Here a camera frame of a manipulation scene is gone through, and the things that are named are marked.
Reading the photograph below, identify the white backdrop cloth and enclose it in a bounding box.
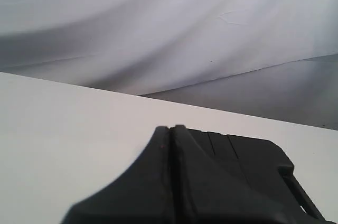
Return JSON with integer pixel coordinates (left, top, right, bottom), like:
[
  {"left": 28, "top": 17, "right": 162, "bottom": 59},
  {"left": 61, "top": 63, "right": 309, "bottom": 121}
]
[{"left": 1, "top": 0, "right": 337, "bottom": 129}]

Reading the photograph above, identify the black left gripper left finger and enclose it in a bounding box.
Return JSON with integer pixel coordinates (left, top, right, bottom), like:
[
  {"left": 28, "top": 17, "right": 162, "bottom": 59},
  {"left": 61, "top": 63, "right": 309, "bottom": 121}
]
[{"left": 62, "top": 127, "right": 174, "bottom": 223}]

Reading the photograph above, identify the black plastic tool case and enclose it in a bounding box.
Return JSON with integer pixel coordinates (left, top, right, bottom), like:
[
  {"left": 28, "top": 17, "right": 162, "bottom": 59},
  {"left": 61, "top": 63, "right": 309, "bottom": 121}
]
[{"left": 188, "top": 129, "right": 325, "bottom": 223}]

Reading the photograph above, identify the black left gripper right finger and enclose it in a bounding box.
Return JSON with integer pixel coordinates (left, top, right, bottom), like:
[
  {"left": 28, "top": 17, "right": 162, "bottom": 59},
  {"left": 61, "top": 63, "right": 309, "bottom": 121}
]
[{"left": 170, "top": 125, "right": 211, "bottom": 223}]

